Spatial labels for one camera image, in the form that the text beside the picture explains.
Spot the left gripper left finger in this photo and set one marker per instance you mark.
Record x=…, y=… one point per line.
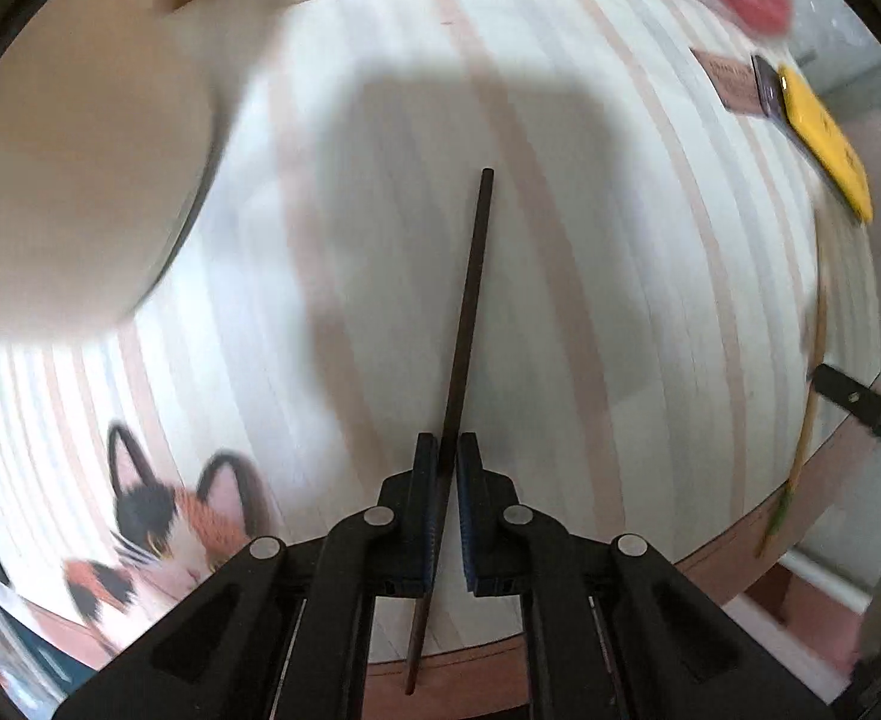
x=408, y=553

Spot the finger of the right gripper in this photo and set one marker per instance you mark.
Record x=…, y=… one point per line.
x=861, y=402

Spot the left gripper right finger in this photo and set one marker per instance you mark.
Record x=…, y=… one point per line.
x=489, y=550

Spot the light wooden chopstick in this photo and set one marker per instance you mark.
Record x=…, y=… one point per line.
x=779, y=511

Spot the striped cat tablecloth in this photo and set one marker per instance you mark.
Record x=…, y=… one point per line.
x=648, y=302

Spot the yellow knife sharpener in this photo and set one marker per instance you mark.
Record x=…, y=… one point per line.
x=788, y=99

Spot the brown card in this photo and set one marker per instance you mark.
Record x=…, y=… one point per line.
x=733, y=81

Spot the beige utensil holder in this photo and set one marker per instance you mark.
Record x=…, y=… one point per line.
x=106, y=130

